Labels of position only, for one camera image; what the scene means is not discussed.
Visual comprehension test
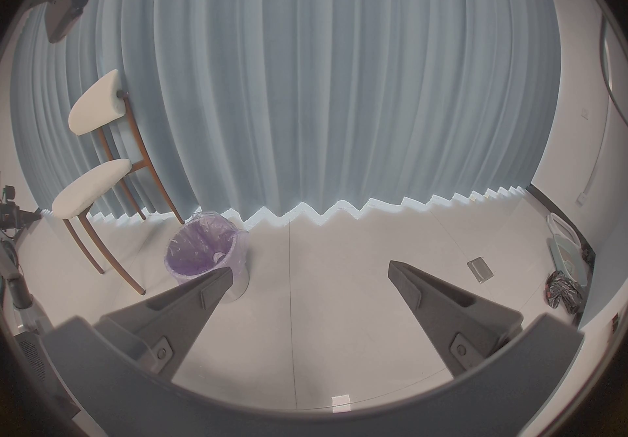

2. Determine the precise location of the black cable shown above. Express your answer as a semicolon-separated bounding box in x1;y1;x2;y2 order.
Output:
599;15;628;127

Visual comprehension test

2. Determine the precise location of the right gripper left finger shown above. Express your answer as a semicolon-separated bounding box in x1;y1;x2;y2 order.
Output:
98;266;233;381

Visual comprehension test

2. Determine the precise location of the pale blue curtain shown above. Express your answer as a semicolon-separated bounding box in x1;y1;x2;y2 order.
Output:
10;0;563;230

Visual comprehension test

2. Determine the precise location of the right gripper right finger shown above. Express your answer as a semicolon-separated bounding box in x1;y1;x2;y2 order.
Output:
388;260;523;378

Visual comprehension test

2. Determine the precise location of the crumpled black plastic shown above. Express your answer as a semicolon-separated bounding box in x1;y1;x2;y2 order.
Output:
544;270;585;314

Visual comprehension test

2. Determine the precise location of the purple plastic bag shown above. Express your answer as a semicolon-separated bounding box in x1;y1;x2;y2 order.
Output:
164;210;246;280

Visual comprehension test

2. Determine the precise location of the white trash bin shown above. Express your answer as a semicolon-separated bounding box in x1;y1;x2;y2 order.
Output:
167;228;251;301

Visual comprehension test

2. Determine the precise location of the pale green plastic tub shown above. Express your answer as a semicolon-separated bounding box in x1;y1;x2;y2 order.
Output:
546;212;588;289

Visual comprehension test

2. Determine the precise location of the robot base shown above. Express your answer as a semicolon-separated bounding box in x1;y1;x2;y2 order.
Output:
10;307;81;426

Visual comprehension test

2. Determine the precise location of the wooden chair with cream cushions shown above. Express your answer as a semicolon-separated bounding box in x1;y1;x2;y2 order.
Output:
51;69;185;297

